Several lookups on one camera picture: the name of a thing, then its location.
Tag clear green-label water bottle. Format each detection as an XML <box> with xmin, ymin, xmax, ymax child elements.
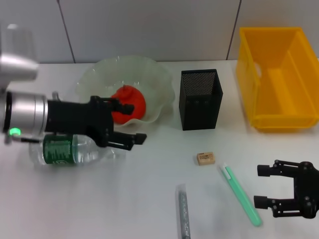
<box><xmin>28</xmin><ymin>133</ymin><xmax>127</xmax><ymax>167</ymax></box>

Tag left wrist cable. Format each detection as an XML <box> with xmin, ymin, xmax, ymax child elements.
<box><xmin>9</xmin><ymin>135</ymin><xmax>41</xmax><ymax>144</ymax></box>

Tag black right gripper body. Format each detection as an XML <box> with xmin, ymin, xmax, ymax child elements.
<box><xmin>293</xmin><ymin>161</ymin><xmax>319</xmax><ymax>220</ymax></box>

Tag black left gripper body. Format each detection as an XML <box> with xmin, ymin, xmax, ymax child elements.
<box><xmin>45</xmin><ymin>95</ymin><xmax>116</xmax><ymax>148</ymax></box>

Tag green glass fruit bowl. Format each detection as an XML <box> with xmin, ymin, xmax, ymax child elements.
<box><xmin>75</xmin><ymin>55</ymin><xmax>174</xmax><ymax>130</ymax></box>

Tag grey glitter pen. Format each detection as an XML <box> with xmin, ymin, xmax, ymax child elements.
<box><xmin>175</xmin><ymin>183</ymin><xmax>192</xmax><ymax>239</ymax></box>

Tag yellow plastic bin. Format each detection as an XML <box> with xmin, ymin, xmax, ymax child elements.
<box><xmin>236</xmin><ymin>26</ymin><xmax>319</xmax><ymax>133</ymax></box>

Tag red-orange fruit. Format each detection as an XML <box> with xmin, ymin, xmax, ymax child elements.
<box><xmin>109</xmin><ymin>84</ymin><xmax>147</xmax><ymax>125</ymax></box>

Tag green pen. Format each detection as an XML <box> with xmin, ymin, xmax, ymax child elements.
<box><xmin>217</xmin><ymin>162</ymin><xmax>264</xmax><ymax>228</ymax></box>

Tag tan eraser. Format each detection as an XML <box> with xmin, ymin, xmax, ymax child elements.
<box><xmin>196</xmin><ymin>152</ymin><xmax>217</xmax><ymax>166</ymax></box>

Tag black mesh pen holder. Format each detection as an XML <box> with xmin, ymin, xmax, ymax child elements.
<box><xmin>178</xmin><ymin>69</ymin><xmax>224</xmax><ymax>131</ymax></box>

